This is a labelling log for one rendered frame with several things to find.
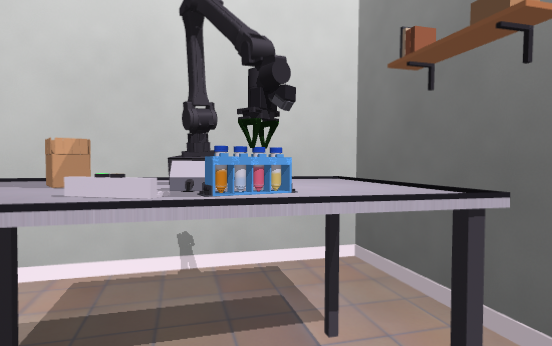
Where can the blue tube rack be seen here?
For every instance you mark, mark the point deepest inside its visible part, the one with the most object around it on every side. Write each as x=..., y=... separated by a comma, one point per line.
x=243, y=159

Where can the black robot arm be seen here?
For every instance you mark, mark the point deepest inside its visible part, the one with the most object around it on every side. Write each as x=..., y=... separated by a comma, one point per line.
x=270, y=70

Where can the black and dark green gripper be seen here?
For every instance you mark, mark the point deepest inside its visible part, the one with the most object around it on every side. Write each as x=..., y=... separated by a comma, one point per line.
x=254, y=116

